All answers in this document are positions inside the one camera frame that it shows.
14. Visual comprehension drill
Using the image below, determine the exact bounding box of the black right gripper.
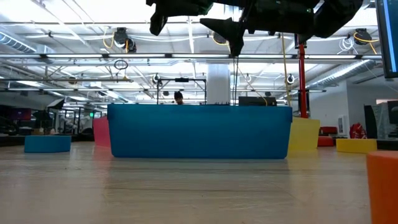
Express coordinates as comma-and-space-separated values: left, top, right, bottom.
200, 0, 315, 58

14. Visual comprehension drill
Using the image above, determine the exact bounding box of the yellow tape roll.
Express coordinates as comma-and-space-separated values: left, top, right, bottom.
335, 138, 378, 154

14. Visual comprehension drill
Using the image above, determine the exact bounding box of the blue tape roll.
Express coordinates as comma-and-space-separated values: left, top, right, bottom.
24, 135, 72, 154

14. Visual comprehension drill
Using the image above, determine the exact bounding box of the orange tape roll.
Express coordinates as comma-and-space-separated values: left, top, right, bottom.
366, 151, 398, 224

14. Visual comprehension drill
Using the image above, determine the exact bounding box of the white building column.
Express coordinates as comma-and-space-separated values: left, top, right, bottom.
206, 63, 231, 105

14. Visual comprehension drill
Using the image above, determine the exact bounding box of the black background monitor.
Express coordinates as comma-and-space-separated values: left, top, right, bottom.
238, 96, 277, 106

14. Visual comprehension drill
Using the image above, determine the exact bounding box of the person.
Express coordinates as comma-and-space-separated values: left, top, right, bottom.
173, 90, 185, 105

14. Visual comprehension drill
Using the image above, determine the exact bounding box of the blue plastic tray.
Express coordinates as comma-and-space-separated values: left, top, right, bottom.
107, 103, 293, 160

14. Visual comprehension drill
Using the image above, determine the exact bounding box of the yellow plastic tray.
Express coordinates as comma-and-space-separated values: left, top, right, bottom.
287, 117, 321, 153

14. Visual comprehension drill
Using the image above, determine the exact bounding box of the red background seat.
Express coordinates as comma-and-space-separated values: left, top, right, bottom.
320, 126, 338, 136

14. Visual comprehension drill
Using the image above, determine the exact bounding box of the red plastic tray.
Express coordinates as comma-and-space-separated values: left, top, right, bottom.
92, 116, 112, 149

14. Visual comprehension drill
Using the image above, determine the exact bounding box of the computer monitor blue screen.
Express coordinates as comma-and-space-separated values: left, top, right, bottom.
375, 0, 398, 78

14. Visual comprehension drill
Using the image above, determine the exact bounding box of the red bag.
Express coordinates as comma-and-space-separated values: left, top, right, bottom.
349, 123, 368, 139

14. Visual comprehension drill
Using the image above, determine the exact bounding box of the dark background display panel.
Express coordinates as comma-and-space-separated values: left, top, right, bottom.
363, 100, 398, 140

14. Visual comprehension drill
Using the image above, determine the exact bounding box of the black hanging cable reel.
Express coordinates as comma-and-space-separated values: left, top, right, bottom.
353, 27, 380, 55
113, 27, 137, 54
212, 30, 229, 45

